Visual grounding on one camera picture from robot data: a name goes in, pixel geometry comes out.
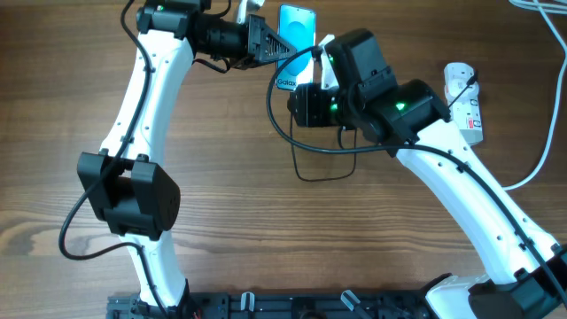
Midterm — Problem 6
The blue screen smartphone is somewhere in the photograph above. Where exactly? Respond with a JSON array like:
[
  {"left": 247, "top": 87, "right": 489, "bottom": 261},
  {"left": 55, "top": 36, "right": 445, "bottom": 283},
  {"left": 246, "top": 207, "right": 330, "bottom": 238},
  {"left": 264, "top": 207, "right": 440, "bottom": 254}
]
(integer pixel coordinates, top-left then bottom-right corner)
[{"left": 276, "top": 4, "right": 316, "bottom": 90}]

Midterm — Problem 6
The black usb charger cable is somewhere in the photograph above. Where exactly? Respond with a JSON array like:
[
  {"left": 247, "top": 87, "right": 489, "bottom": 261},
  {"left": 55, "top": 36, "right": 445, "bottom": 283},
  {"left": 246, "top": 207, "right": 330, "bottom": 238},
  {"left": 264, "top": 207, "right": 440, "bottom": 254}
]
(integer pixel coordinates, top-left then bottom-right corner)
[{"left": 289, "top": 70, "right": 479, "bottom": 183}]

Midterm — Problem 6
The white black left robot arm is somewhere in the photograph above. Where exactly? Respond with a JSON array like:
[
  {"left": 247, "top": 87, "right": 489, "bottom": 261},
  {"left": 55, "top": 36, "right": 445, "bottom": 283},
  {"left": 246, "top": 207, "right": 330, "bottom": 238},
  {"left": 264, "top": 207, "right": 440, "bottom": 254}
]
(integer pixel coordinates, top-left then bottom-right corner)
[{"left": 77, "top": 1, "right": 296, "bottom": 318}]

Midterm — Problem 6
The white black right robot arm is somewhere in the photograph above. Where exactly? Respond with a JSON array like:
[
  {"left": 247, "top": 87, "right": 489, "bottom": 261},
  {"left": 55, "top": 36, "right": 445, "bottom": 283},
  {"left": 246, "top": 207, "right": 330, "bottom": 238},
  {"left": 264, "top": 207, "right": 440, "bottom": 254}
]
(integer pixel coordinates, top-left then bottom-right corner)
[{"left": 288, "top": 29, "right": 566, "bottom": 318}]

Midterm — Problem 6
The white charger plug adapter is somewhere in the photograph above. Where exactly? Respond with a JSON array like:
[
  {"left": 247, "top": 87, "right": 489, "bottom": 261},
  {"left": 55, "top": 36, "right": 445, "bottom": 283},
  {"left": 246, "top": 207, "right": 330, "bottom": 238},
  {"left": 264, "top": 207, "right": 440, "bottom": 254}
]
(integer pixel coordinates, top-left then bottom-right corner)
[{"left": 445, "top": 76, "right": 479, "bottom": 100}]

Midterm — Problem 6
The white power strip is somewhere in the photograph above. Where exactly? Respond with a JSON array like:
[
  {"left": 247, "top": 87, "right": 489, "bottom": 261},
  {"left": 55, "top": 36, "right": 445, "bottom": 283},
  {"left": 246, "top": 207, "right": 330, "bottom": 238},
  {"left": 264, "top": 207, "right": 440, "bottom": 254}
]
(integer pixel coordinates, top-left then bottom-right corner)
[{"left": 444, "top": 62, "right": 484, "bottom": 145}]

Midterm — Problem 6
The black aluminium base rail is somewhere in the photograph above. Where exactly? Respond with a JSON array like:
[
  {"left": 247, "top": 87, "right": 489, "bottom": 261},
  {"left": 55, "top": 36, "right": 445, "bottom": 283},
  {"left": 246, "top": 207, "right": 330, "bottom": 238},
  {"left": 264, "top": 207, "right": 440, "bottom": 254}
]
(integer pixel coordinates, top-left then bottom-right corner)
[{"left": 105, "top": 290, "right": 429, "bottom": 319}]

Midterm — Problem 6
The white power strip cord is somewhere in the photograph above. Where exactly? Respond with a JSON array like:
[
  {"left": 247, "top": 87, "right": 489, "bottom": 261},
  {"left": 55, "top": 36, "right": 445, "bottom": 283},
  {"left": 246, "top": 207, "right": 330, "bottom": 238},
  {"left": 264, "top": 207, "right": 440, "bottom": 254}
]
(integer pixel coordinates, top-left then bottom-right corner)
[{"left": 502, "top": 0, "right": 567, "bottom": 192}]

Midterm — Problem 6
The white cables top corner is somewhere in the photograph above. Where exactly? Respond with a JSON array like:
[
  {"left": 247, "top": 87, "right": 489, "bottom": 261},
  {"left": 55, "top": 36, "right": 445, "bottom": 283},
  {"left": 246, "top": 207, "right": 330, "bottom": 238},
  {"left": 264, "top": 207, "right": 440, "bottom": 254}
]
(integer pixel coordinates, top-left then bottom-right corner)
[{"left": 508, "top": 0, "right": 567, "bottom": 15}]

